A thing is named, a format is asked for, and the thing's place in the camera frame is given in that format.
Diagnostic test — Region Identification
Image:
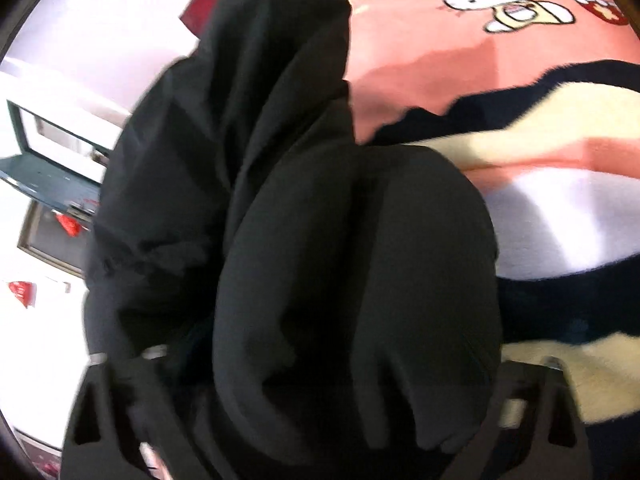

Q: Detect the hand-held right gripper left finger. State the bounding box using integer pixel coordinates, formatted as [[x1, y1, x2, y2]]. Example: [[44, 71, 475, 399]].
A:
[[61, 350, 211, 480]]

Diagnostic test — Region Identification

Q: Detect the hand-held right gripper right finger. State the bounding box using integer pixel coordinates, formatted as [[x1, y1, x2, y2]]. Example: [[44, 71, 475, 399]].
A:
[[495, 357, 587, 480]]

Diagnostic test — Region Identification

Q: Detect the black jacket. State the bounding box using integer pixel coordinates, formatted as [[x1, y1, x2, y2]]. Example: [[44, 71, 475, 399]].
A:
[[82, 0, 506, 480]]

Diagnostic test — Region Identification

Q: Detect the red paper decoration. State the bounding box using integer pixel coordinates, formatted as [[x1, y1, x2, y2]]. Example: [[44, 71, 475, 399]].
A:
[[7, 280, 38, 311]]

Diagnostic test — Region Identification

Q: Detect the red hanging bag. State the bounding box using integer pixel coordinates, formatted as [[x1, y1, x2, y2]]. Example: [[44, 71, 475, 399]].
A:
[[52, 212, 83, 238]]

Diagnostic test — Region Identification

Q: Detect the striped cartoon printed blanket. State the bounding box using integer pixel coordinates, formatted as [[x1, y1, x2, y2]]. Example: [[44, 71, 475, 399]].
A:
[[330, 0, 640, 480]]

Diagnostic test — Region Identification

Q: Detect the dark green door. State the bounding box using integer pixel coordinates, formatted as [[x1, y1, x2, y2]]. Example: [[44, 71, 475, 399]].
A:
[[0, 99, 112, 213]]

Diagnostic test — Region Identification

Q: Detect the dark red headboard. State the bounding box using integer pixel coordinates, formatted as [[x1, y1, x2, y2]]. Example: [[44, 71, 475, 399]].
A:
[[180, 0, 211, 41]]

